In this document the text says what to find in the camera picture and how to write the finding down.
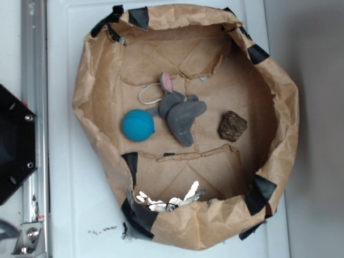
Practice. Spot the metal corner bracket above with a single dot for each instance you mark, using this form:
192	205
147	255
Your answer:
30	242

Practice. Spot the aluminium frame rail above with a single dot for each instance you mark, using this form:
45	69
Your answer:
34	93

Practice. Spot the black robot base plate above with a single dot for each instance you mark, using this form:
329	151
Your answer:
18	144

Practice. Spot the blue dimpled ball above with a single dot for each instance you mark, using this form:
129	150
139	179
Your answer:
137	125

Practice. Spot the grey plush bunny toy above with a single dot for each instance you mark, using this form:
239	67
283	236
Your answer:
178	110

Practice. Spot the silver key bunch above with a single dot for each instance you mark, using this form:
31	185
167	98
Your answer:
192	195

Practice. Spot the brown rough rock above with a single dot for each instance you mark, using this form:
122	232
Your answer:
232	126

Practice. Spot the brown paper bag bin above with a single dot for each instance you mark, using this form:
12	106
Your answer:
208	53

